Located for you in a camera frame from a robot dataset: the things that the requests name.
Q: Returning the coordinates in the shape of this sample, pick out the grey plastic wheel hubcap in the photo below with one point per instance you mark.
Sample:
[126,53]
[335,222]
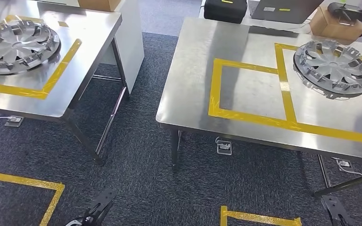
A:
[331,67]
[15,46]

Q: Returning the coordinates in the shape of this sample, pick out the steel workbench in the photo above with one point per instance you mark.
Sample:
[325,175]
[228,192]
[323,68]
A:
[84,34]
[193,78]

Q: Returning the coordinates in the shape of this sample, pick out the steel floor socket box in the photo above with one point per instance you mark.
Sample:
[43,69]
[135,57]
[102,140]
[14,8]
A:
[224,147]
[15,121]
[345,164]

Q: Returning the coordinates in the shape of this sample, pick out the white desk panel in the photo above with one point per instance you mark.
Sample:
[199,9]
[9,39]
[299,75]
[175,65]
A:
[131,40]

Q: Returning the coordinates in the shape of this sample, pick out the black carrying case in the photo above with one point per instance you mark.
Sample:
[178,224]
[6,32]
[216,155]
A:
[224,11]

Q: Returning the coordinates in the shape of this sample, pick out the yellow floor tape square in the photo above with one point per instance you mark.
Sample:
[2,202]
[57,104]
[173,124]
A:
[256,217]

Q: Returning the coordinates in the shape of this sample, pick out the brown cardboard box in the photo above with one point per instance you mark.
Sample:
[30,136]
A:
[334,29]
[99,4]

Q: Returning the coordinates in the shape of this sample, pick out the black round device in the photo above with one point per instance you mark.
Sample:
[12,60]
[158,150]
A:
[346,11]

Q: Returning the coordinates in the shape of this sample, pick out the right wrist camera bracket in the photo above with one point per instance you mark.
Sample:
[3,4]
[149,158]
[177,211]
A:
[334,209]

